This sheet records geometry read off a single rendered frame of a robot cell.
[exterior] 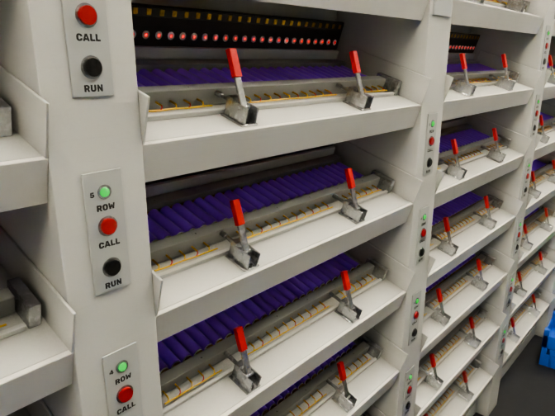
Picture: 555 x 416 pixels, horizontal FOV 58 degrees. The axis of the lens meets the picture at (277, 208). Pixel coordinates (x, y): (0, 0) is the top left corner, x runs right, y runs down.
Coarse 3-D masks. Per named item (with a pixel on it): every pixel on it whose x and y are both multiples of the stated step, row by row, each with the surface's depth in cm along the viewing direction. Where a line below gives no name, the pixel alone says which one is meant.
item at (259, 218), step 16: (368, 176) 99; (320, 192) 87; (336, 192) 89; (272, 208) 78; (288, 208) 80; (304, 208) 84; (224, 224) 71; (256, 224) 75; (160, 240) 64; (176, 240) 65; (192, 240) 66; (208, 240) 68; (160, 256) 63; (176, 256) 65
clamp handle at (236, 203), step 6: (234, 204) 66; (234, 210) 66; (240, 210) 67; (234, 216) 66; (240, 216) 66; (240, 222) 66; (240, 228) 67; (240, 234) 66; (240, 240) 67; (246, 240) 67; (240, 246) 68; (246, 246) 67
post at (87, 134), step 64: (0, 0) 43; (128, 0) 46; (0, 64) 46; (64, 64) 43; (128, 64) 47; (64, 128) 44; (128, 128) 48; (64, 192) 45; (128, 192) 50; (64, 256) 46; (128, 320) 53
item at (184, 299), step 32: (288, 160) 94; (352, 160) 106; (160, 192) 74; (416, 192) 97; (288, 224) 80; (320, 224) 82; (352, 224) 85; (384, 224) 92; (192, 256) 67; (224, 256) 68; (288, 256) 72; (320, 256) 79; (160, 288) 54; (192, 288) 61; (224, 288) 63; (256, 288) 69; (160, 320) 56; (192, 320) 61
